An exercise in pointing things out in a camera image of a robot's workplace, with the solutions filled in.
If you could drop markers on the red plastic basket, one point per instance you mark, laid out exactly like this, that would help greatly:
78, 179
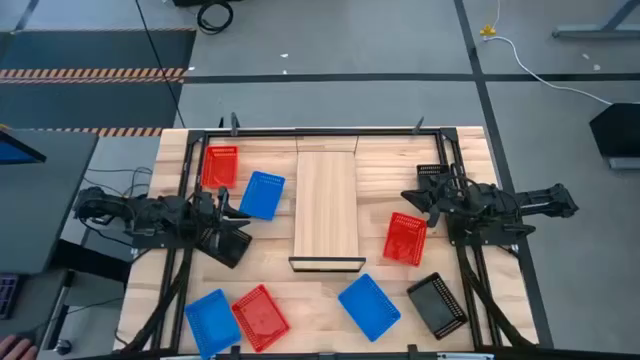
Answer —
402, 242
260, 319
220, 167

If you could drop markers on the yellow plug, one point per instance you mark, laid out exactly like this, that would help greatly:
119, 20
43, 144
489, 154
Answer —
488, 31

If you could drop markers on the dark keyboard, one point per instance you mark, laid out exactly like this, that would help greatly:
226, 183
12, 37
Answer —
7, 295

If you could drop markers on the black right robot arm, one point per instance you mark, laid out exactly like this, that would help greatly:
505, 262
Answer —
540, 200

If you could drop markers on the black aluminium table frame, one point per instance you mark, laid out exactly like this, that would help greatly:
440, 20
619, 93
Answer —
375, 132

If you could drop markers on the black floor mat striped edge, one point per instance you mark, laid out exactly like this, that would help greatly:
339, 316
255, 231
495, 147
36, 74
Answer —
75, 105

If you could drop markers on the wooden board tray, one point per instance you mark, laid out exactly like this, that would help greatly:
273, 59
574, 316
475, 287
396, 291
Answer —
325, 210

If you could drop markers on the black angular box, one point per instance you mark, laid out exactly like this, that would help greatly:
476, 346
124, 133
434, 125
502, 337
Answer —
617, 130

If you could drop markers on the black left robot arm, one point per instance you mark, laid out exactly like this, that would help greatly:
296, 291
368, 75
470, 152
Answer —
150, 212

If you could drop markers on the black plastic basket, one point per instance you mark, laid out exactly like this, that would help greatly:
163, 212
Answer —
430, 170
435, 306
227, 250

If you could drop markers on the black round caster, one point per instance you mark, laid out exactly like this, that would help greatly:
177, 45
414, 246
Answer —
63, 347

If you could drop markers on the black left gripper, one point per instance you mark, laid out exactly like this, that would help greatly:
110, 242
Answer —
207, 215

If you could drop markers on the blue plastic basket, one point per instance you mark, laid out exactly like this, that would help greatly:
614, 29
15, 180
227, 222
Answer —
212, 325
369, 307
262, 195

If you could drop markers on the person's hand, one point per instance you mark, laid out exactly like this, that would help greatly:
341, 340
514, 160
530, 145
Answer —
17, 349

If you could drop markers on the grey desk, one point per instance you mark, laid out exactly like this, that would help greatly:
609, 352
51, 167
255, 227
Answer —
45, 210

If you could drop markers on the black box under desk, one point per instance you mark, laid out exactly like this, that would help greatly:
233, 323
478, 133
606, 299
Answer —
85, 257

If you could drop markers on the monitor with blue screen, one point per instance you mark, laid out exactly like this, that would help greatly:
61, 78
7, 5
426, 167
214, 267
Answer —
15, 152

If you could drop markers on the grey metal table leg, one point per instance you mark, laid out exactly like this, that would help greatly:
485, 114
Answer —
590, 32

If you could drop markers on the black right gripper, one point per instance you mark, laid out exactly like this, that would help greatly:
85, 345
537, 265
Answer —
452, 200

